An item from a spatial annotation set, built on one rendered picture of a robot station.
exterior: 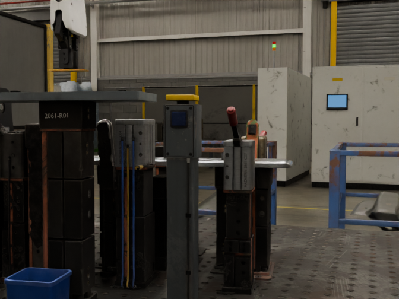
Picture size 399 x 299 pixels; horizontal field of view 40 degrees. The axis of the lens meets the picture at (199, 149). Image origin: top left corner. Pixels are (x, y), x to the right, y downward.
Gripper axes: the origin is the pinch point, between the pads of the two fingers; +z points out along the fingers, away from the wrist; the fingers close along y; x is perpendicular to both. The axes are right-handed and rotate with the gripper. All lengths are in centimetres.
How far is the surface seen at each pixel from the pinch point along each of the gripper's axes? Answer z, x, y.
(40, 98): 8.8, 3.6, -6.8
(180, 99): 9.3, -25.9, -4.4
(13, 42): -52, 174, 316
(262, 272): 53, -42, 25
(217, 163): 24.5, -30.3, 22.4
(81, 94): 8.2, -5.5, -7.3
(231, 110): 11.5, -36.0, -0.8
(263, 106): -11, -20, 815
